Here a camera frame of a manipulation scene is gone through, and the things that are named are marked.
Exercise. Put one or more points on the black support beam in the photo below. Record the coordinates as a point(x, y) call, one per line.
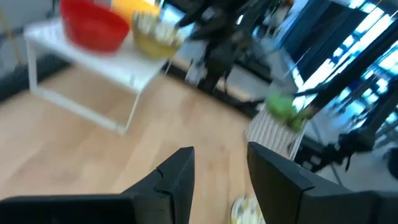
point(351, 68)

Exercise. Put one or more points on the white perforated metal shelf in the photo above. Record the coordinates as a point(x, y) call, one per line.
point(124, 67)

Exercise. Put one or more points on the yellow plastic bowl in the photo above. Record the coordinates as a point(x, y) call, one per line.
point(127, 11)

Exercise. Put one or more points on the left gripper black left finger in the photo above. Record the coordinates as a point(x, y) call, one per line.
point(174, 186)

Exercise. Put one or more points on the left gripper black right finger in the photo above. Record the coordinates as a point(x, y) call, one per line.
point(280, 186)

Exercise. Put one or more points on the red plastic bowl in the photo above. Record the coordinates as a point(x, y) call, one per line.
point(90, 7)
point(93, 39)

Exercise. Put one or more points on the succulent plant in white pot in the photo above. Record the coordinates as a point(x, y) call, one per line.
point(270, 133)

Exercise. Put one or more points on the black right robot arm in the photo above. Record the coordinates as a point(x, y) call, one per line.
point(217, 59)

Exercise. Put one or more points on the leaf-patterned ceramic bowl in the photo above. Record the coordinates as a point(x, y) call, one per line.
point(157, 29)
point(245, 213)
point(152, 51)

